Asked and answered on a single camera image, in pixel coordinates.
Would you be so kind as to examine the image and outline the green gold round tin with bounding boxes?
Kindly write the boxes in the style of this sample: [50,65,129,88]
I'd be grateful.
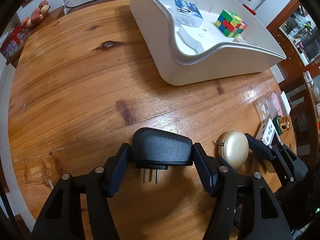
[272,115,290,135]

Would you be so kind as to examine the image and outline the white handheld game console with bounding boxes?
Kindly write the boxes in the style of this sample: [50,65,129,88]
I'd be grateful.
[255,118,276,146]

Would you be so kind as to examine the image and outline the white usb charger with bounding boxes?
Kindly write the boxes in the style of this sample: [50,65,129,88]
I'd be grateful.
[278,91,291,116]

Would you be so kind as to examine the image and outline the round cream compact case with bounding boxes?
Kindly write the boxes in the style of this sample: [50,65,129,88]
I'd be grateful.
[218,129,249,170]

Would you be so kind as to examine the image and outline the clear plastic box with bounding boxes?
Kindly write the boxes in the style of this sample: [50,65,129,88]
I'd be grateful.
[255,92,283,122]

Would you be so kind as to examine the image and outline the black power adapter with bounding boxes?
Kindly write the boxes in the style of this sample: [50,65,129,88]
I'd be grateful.
[131,127,193,184]

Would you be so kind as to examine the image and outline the colourful puzzle cube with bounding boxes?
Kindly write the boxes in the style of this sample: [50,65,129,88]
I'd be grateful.
[215,10,247,38]

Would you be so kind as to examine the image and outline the white correction tape dispenser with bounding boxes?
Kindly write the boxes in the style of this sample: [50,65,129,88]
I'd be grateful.
[178,25,204,54]

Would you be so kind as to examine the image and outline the blue tissue pack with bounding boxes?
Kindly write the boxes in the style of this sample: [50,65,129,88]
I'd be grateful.
[173,0,203,28]

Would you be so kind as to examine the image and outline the red snack bag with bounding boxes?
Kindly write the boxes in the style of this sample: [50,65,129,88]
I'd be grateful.
[1,24,27,59]

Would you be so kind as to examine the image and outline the bowl of peaches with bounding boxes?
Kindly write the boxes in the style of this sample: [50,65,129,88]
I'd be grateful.
[22,0,50,28]

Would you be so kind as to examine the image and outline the white plastic storage bin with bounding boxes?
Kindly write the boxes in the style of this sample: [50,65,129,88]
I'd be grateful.
[130,0,286,86]

